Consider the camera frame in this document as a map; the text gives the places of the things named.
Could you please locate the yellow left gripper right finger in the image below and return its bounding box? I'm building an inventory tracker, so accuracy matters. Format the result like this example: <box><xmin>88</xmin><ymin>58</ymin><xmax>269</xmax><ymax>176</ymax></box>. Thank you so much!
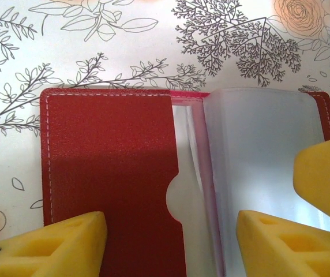
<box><xmin>236</xmin><ymin>209</ymin><xmax>330</xmax><ymax>277</ymax></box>

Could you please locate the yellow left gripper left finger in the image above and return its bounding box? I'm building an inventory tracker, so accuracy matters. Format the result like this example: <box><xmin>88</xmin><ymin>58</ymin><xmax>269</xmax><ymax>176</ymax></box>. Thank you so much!
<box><xmin>0</xmin><ymin>211</ymin><xmax>108</xmax><ymax>277</ymax></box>

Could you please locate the red leather card holder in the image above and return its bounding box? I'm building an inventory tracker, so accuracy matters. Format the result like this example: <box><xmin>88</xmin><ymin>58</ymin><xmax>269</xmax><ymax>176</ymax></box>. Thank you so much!
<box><xmin>39</xmin><ymin>87</ymin><xmax>330</xmax><ymax>277</ymax></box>

